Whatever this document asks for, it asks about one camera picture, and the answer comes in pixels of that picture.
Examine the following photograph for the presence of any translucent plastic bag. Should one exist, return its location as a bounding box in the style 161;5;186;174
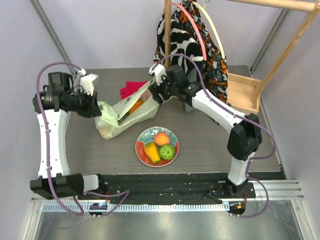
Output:
94;81;160;140

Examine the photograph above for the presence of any fake peach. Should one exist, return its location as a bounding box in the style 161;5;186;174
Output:
154;132;170;147

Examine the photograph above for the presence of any fake orange green mango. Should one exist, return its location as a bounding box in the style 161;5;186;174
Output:
144;142;161;164

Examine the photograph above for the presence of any fake green custard apple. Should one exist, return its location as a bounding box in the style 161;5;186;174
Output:
158;144;176;161

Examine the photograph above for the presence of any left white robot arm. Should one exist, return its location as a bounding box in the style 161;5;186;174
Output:
30;70;107;200

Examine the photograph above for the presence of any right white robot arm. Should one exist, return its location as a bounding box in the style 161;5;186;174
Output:
148;64;262;198

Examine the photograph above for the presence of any fake orange pineapple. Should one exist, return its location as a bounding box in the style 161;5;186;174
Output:
118;98;144;124

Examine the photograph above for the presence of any red folded cloth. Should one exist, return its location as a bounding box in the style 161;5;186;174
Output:
120;81;147;100

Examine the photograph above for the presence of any red and teal plate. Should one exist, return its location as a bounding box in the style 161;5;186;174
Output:
135;126;179;168

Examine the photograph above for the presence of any black white patterned garment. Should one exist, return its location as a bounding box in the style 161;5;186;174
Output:
153;13;206;113

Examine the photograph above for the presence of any orange grey patterned garment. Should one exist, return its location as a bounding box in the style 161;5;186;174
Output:
173;0;228;104

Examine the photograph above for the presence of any cream hanger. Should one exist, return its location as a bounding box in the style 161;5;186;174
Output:
193;1;226;60

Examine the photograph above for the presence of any wooden clothes rack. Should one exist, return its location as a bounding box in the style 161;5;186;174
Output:
163;0;320;115

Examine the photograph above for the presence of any pink hanger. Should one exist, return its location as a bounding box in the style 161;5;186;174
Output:
172;2;208;62

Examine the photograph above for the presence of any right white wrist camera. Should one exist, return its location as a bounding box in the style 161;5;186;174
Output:
148;63;167;86

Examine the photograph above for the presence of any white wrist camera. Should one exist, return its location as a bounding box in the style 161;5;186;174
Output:
148;63;167;86
73;68;99;96

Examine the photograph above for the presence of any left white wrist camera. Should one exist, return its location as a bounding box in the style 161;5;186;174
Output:
73;68;99;96

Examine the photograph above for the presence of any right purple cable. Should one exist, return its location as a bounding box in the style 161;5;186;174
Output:
152;53;277;219

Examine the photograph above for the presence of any purple cable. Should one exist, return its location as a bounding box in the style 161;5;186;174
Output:
36;61;131;217
152;53;277;219

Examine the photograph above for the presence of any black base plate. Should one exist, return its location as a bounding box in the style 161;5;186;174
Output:
77;171;286;205

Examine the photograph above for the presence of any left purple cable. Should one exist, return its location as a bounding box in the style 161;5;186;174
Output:
36;61;131;217

